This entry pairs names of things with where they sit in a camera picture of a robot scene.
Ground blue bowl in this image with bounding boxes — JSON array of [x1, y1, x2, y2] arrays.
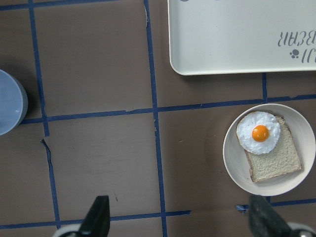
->
[[0, 70, 28, 135]]

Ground cream bear serving tray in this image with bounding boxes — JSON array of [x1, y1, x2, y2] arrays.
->
[[167, 0, 316, 76]]

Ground bread slice in plate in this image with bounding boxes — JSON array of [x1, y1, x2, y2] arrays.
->
[[244, 116, 302, 183]]

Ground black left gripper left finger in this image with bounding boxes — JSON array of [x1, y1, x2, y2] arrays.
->
[[79, 196, 110, 235]]

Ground fried egg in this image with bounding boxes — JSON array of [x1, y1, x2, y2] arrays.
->
[[236, 112, 280, 155]]

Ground cream round plate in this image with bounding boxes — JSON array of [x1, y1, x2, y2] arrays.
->
[[223, 104, 316, 196]]

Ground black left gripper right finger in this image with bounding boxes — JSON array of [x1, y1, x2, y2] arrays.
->
[[248, 195, 291, 237]]

